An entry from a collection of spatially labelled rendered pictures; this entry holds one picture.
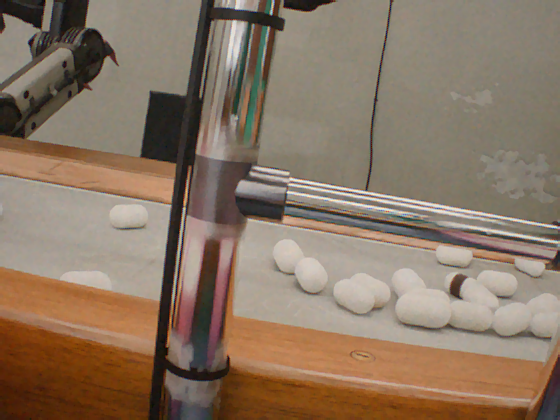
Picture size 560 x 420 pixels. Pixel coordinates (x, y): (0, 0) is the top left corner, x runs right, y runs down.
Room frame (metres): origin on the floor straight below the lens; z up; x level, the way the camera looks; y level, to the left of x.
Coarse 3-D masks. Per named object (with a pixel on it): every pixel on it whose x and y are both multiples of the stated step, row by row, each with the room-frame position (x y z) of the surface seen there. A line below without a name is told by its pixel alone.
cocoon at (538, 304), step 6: (546, 294) 0.42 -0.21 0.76; (534, 300) 0.41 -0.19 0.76; (540, 300) 0.40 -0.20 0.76; (546, 300) 0.40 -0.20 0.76; (552, 300) 0.41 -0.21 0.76; (558, 300) 0.42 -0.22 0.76; (528, 306) 0.41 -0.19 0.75; (534, 306) 0.40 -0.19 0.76; (540, 306) 0.40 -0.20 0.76; (546, 306) 0.40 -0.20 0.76; (552, 306) 0.40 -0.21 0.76; (558, 306) 0.41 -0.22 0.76; (534, 312) 0.40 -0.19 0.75
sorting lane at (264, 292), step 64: (0, 192) 0.53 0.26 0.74; (64, 192) 0.57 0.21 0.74; (0, 256) 0.36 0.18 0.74; (64, 256) 0.39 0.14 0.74; (128, 256) 0.42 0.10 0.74; (256, 256) 0.47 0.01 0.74; (320, 256) 0.50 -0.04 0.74; (384, 256) 0.54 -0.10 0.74; (320, 320) 0.36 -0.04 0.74; (384, 320) 0.37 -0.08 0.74
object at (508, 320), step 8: (512, 304) 0.38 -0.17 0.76; (520, 304) 0.39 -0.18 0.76; (496, 312) 0.38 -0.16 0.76; (504, 312) 0.37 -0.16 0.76; (512, 312) 0.37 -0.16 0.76; (520, 312) 0.37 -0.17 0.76; (528, 312) 0.38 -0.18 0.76; (496, 320) 0.37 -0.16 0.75; (504, 320) 0.37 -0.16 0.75; (512, 320) 0.37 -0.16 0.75; (520, 320) 0.37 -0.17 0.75; (528, 320) 0.38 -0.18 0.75; (496, 328) 0.37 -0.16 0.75; (504, 328) 0.37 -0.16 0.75; (512, 328) 0.37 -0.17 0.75; (520, 328) 0.37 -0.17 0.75
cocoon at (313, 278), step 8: (304, 264) 0.41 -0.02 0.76; (312, 264) 0.41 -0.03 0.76; (296, 272) 0.42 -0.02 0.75; (304, 272) 0.40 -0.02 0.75; (312, 272) 0.40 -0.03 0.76; (320, 272) 0.40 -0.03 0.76; (304, 280) 0.40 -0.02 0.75; (312, 280) 0.40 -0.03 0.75; (320, 280) 0.40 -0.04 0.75; (304, 288) 0.40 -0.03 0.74; (312, 288) 0.40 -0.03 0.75; (320, 288) 0.40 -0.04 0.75
